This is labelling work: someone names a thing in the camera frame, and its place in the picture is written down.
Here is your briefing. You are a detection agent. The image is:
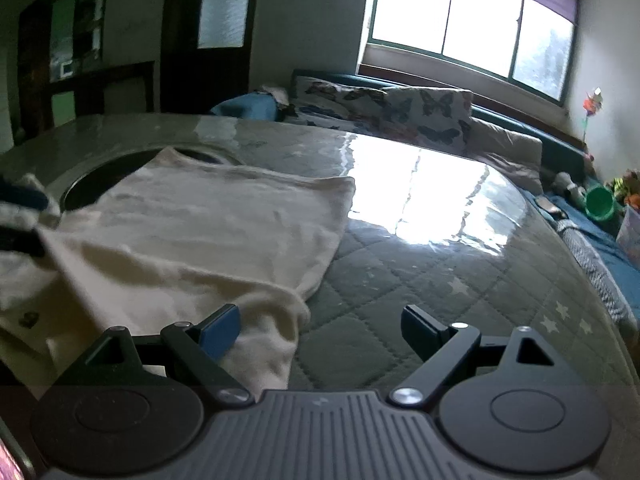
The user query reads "colourful pinwheel toy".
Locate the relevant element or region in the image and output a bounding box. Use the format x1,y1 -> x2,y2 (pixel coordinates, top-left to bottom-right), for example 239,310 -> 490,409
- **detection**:
580,87 -> 603,146

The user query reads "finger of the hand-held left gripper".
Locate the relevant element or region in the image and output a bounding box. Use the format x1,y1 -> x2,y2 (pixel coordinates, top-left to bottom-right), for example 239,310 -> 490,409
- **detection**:
0,177 -> 58,212
0,225 -> 47,259

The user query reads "clear plastic container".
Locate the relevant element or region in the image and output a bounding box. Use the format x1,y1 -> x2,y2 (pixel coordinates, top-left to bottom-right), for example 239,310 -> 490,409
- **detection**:
616,205 -> 640,258

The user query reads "beige cloth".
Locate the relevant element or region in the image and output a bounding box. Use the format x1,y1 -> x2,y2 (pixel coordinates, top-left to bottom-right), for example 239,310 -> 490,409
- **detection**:
260,85 -> 292,109

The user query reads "colourful plush toy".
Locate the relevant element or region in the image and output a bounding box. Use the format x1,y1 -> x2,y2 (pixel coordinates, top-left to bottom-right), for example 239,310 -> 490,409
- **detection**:
605,170 -> 640,211

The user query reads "large window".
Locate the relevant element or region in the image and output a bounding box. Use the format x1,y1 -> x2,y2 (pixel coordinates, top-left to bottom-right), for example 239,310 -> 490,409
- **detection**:
357,0 -> 583,108

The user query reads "dark wooden display cabinet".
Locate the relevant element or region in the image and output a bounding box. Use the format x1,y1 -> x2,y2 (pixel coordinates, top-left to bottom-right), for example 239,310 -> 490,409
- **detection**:
17,0 -> 111,131

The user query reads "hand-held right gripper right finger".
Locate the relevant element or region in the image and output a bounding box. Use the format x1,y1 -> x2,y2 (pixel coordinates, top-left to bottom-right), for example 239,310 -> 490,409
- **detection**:
389,304 -> 578,407

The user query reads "butterfly print cushion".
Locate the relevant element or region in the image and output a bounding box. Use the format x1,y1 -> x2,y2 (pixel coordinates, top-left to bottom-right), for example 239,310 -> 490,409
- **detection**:
291,75 -> 388,128
382,87 -> 473,153

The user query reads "grey striped blanket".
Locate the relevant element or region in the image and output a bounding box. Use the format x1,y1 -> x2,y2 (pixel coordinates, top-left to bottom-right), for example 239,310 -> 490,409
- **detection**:
557,220 -> 640,331

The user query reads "cream shirt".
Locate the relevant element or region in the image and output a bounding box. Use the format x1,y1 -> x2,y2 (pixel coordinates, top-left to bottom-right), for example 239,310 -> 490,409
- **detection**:
0,146 -> 357,403

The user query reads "green toy bucket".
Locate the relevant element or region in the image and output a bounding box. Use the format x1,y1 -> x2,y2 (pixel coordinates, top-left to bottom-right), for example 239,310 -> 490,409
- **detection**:
585,186 -> 617,223

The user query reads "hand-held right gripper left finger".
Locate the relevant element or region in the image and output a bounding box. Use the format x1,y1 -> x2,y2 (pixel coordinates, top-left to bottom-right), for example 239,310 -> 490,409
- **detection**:
62,304 -> 253,407

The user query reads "round black heater plate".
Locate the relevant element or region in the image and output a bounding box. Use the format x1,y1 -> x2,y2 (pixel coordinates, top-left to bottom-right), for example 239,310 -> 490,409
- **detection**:
59,147 -> 241,211

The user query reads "cream pillow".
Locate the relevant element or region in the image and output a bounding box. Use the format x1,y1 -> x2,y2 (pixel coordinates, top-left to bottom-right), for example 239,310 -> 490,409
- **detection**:
467,120 -> 543,193

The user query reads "smartphone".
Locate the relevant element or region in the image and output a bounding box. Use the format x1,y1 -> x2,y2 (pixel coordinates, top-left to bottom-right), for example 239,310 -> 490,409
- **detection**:
0,437 -> 36,480

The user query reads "grey plush toy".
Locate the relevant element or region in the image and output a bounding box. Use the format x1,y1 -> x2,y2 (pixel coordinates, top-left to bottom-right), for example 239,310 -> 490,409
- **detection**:
552,172 -> 587,206

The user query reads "quilted star table cover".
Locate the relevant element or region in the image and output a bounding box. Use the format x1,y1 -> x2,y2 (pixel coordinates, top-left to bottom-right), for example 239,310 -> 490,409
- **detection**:
0,112 -> 640,411

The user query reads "blue cushion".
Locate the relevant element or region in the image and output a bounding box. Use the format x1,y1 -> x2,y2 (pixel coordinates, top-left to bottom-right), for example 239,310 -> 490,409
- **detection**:
210,92 -> 281,121

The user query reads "dark wooden console table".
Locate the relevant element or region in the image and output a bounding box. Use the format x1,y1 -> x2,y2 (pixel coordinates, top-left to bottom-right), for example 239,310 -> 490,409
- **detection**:
42,60 -> 156,126

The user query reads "dark door with frosted glass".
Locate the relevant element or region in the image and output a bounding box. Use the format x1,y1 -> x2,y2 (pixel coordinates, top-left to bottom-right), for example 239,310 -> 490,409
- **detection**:
160,0 -> 263,113

